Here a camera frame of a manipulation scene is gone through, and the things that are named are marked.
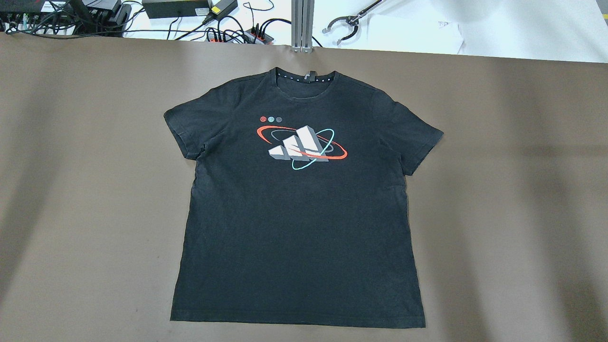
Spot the black and red power strip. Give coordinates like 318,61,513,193
200,28,275,45

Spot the black printed t-shirt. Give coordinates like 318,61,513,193
164,67,443,329

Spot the aluminium frame post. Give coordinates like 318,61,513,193
291,0,314,54

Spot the black power brick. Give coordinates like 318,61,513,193
202,0,238,25

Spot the grabber reach tool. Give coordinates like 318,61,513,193
321,0,385,46

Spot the black power adapter box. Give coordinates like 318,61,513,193
141,0,212,19

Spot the black electronics cluster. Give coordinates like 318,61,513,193
0,0,139,37

